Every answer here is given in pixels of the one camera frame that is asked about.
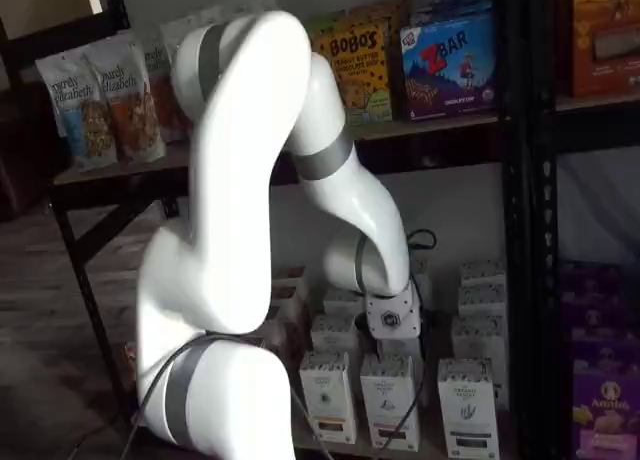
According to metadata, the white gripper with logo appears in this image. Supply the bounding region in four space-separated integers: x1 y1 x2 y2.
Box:
366 286 423 340

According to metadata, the white box green strip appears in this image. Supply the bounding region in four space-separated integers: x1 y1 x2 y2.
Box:
437 357 500 455

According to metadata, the white box pink strip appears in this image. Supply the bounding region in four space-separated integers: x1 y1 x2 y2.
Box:
359 352 419 452

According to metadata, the white box orange strip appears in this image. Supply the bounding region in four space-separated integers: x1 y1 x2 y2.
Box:
298 351 359 445

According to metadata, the small white window box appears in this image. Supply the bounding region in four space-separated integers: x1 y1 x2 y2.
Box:
268 285 302 324
272 265 309 301

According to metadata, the black metal shelf rack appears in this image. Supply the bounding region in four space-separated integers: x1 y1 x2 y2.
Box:
0 0 532 460
529 0 640 460

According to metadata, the wooden shelf board with snacks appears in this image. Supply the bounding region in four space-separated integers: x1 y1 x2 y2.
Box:
52 112 501 186

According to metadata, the purple snack box stack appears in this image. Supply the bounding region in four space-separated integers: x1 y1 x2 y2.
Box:
559 261 640 361

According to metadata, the purple Annie's box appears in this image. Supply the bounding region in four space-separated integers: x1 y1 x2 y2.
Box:
571 342 640 460

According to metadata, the yellow Bobo's snack box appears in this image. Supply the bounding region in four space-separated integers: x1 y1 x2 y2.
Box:
309 17 395 127

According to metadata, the blue Z Bar box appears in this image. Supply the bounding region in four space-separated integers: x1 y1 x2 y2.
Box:
398 14 500 122

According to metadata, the blue snack box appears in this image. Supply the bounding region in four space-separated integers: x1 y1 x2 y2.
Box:
409 0 497 29

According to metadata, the orange snack box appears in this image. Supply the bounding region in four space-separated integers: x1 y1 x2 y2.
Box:
569 0 640 99

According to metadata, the Purely Elizabeth granola bag orange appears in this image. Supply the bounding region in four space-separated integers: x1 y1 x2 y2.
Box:
82 31 167 165

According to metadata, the Purely Elizabeth granola bag blue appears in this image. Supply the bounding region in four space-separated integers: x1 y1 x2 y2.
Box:
34 47 120 174

